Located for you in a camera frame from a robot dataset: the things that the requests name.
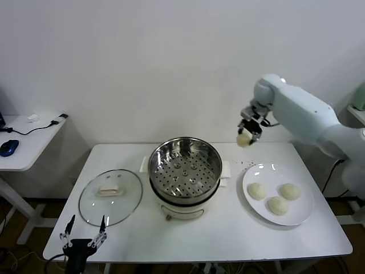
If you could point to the small white plastic object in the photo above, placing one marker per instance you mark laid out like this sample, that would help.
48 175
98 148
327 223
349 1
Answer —
33 117

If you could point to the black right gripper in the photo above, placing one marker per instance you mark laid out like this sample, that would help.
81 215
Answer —
252 127

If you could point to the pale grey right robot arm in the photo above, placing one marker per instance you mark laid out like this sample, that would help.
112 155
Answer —
299 114

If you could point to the scattered black crumbs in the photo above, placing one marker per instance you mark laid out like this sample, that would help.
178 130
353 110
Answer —
243 163

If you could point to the dark monitor edge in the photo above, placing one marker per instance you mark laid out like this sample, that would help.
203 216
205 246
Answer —
1 114

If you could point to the perforated steel steamer basket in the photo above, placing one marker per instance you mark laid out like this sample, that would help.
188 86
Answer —
185 177

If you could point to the white side desk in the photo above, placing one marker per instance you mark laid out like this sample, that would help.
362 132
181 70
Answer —
28 154

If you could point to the round glass pot lid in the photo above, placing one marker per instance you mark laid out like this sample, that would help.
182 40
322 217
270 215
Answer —
109 190

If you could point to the pale green appliance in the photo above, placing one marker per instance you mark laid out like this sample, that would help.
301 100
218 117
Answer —
360 98

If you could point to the white round plate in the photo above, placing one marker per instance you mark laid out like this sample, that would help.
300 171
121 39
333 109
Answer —
256 174

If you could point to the white electric cooking pot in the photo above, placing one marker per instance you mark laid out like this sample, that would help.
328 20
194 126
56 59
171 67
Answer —
182 212

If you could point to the black and white adapter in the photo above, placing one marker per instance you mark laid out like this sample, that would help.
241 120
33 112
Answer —
59 119

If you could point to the blue computer mouse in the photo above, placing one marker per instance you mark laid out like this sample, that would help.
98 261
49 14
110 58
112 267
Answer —
9 148

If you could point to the white steamed baozi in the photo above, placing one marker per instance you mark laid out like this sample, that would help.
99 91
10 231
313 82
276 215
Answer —
257 190
277 205
243 140
290 191

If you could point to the white shelf table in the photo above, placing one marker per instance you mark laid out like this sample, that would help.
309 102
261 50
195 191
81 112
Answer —
357 114

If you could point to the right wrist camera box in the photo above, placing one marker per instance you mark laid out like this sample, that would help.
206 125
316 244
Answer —
252 112

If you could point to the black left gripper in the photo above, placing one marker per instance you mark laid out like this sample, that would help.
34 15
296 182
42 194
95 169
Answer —
78 251

